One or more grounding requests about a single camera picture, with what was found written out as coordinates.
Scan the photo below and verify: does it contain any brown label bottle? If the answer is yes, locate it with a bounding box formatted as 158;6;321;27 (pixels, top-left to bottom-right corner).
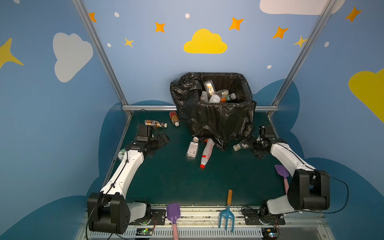
145;120;168;128

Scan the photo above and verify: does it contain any clear bottle green white label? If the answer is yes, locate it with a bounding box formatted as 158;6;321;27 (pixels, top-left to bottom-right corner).
233;143;249;152

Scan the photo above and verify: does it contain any brown tea bottle back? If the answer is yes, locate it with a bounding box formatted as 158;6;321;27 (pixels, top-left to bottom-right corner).
170;111;180;127

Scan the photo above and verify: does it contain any white red label bottle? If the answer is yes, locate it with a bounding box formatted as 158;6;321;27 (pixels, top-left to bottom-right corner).
200;139;215;169

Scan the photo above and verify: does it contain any white orange label bottle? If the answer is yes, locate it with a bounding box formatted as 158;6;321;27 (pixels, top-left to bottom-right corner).
200;91;209;103

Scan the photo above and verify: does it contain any small clear white label bottle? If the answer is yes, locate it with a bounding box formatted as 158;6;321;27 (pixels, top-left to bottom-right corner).
203;80;216;97

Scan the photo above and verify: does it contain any orange juice bottle white cap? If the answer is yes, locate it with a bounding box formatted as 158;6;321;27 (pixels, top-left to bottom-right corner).
220;93;237;103

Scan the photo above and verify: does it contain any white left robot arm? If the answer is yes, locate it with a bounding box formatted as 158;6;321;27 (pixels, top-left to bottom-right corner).
87;132;170;234

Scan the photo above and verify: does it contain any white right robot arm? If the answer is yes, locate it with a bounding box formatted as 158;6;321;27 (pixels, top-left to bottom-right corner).
247;136;330;215

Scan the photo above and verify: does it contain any black bin bag bin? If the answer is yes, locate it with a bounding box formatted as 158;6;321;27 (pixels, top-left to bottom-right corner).
170;72;256;151

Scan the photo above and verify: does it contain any green white lidded can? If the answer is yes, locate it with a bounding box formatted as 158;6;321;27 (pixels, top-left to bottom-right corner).
118;148;127;161

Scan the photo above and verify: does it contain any clear flat white label bottle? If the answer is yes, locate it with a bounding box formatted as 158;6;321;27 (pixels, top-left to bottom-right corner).
186;137;199;160

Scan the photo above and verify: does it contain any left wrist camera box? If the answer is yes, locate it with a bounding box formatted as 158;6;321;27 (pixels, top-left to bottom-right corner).
136;125;153;142

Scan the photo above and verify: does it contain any purple spatula pink handle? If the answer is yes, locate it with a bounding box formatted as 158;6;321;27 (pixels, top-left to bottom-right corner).
275;165;290;194

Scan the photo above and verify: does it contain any aluminium back frame rail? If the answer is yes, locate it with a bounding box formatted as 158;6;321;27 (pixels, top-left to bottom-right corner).
122;105;177;112

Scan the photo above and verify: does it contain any purple shovel pink handle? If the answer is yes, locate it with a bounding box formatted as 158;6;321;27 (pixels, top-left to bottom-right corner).
167;203;181;240

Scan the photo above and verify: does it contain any blue garden fork wooden handle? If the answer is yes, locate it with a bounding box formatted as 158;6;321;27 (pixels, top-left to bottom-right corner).
219;190;235;233

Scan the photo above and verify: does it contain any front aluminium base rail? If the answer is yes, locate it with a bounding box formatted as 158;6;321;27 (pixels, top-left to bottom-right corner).
76;205;335;240

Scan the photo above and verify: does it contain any left aluminium frame post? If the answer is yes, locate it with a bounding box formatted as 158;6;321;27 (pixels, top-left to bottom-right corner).
72;0;128;105

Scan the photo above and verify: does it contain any aluminium frame post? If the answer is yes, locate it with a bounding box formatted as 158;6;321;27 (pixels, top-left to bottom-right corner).
271;0;338;109
72;0;128;105

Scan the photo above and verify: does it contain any right aluminium frame post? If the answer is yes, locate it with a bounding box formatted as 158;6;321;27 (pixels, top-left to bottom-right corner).
271;0;338;109

